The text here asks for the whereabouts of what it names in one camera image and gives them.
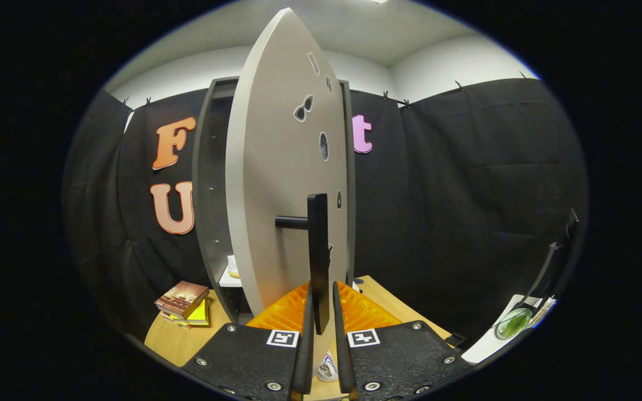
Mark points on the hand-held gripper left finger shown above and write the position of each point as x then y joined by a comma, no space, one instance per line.
254,356

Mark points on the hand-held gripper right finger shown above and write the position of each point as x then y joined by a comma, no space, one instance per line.
399,356

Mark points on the white striped shoe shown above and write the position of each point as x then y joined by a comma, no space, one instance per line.
233,267
327,368

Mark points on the dark grey shoe cabinet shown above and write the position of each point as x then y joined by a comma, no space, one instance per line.
209,195

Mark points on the light grey shoe cabinet door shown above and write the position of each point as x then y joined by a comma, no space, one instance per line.
276,167

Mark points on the light grey cabinet shelf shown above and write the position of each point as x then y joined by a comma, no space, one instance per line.
229,281

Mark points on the yellow book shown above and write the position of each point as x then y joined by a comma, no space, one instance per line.
199,316

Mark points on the white board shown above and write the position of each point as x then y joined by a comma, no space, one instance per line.
485,345

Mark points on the brown book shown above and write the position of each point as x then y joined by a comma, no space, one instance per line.
181,298

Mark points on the green round lens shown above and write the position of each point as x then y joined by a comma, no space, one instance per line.
513,323

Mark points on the black backdrop cloth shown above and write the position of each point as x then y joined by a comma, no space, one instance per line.
466,195

